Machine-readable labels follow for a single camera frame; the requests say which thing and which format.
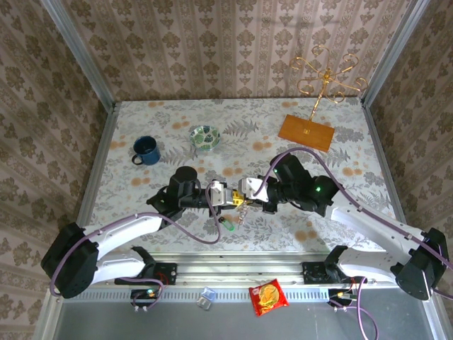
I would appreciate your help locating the key with green tag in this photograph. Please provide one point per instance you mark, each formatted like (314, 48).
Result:
(230, 226)

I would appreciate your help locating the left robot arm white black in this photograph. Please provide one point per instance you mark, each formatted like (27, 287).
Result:
(117, 232)

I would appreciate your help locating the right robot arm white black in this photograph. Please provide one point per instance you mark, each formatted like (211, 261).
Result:
(371, 226)

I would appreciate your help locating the dark blue enamel mug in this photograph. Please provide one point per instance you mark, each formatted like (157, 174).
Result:
(148, 154)

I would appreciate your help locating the leaf pattern ceramic bowl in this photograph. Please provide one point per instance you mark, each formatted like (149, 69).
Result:
(205, 138)

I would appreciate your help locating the floral patterned tablecloth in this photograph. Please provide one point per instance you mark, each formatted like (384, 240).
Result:
(247, 117)

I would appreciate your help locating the red snack packet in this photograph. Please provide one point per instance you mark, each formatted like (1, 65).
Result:
(269, 297)

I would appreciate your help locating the small circuit board with LED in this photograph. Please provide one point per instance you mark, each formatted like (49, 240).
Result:
(339, 294)
(145, 294)

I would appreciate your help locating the grey metal shelf plate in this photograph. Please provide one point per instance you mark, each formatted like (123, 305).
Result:
(177, 326)

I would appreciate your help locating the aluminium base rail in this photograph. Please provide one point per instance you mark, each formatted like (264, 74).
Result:
(240, 271)

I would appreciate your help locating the aluminium table side rail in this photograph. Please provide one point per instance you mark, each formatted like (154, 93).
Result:
(95, 177)
(383, 159)

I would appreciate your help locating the aluminium frame post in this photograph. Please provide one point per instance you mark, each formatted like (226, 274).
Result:
(393, 53)
(81, 53)

